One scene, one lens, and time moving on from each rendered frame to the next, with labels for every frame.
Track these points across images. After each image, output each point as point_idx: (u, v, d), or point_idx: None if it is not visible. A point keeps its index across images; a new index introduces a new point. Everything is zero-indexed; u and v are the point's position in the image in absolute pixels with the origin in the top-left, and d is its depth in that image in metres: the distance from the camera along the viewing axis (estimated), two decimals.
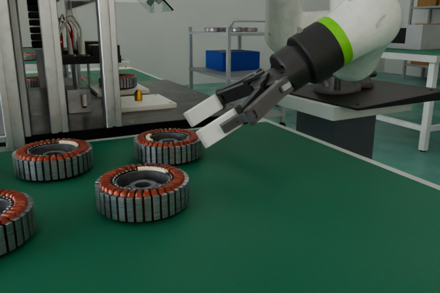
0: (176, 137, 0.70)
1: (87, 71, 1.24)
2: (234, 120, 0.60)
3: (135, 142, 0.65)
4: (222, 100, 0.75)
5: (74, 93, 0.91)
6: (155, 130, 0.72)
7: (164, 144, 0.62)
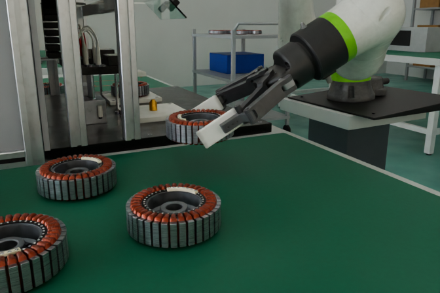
0: (205, 118, 0.70)
1: (99, 79, 1.22)
2: (234, 120, 0.60)
3: (169, 123, 0.64)
4: (223, 101, 0.74)
5: (90, 104, 0.90)
6: (183, 111, 0.71)
7: (200, 123, 0.62)
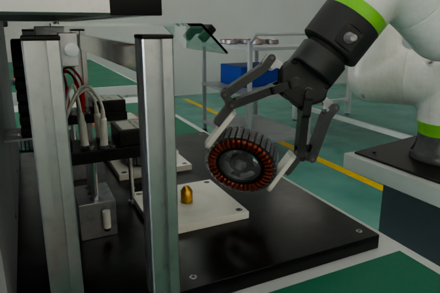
0: None
1: None
2: (221, 109, 0.61)
3: None
4: (298, 152, 0.63)
5: (91, 210, 0.56)
6: None
7: None
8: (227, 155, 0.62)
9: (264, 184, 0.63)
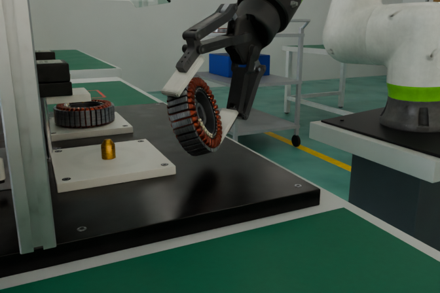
0: None
1: None
2: (232, 121, 0.64)
3: (208, 150, 0.54)
4: (195, 51, 0.55)
5: None
6: (186, 97, 0.52)
7: (221, 137, 0.59)
8: None
9: (168, 95, 0.54)
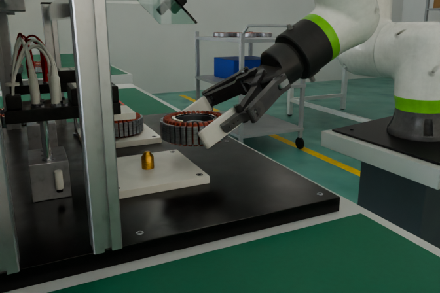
0: (198, 119, 0.69)
1: None
2: (235, 120, 0.61)
3: (166, 125, 0.62)
4: (211, 102, 0.74)
5: (42, 170, 0.54)
6: (173, 114, 0.70)
7: (200, 123, 0.61)
8: None
9: None
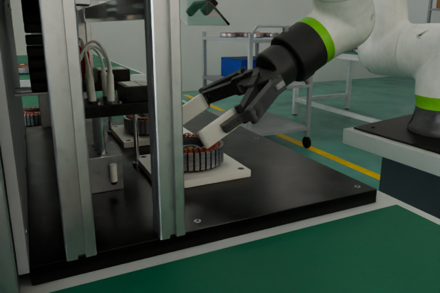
0: (193, 142, 0.70)
1: None
2: (236, 120, 0.61)
3: None
4: (207, 99, 0.75)
5: (98, 163, 0.58)
6: None
7: (194, 150, 0.62)
8: None
9: None
